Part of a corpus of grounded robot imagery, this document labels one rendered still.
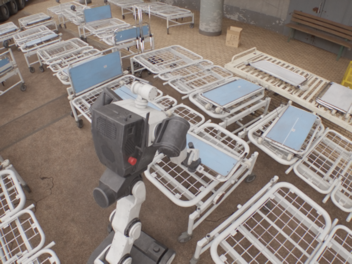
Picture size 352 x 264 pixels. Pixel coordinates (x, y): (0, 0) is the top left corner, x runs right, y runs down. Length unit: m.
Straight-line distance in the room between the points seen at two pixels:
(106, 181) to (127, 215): 0.32
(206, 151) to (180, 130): 0.89
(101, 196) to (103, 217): 1.13
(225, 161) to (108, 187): 0.95
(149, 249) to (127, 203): 0.59
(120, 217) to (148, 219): 0.75
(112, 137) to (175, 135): 0.25
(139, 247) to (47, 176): 1.42
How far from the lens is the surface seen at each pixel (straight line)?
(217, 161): 1.74
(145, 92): 1.00
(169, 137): 0.90
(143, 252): 1.85
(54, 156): 2.95
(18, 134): 3.63
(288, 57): 5.74
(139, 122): 0.93
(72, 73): 2.79
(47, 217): 2.47
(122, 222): 1.44
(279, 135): 2.23
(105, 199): 1.12
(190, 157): 1.17
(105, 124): 0.95
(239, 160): 1.78
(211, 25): 6.13
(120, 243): 1.62
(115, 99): 1.14
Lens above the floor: 1.93
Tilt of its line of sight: 42 degrees down
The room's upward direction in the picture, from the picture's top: straight up
